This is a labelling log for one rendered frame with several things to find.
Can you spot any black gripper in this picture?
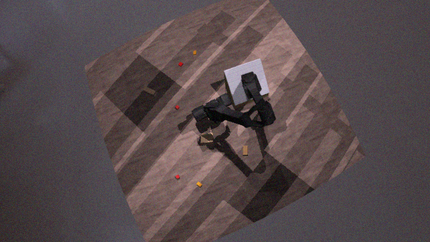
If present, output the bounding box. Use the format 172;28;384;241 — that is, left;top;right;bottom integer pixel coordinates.
216;93;232;107

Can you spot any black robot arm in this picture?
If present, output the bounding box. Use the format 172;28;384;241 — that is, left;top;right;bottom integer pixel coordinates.
191;71;275;128

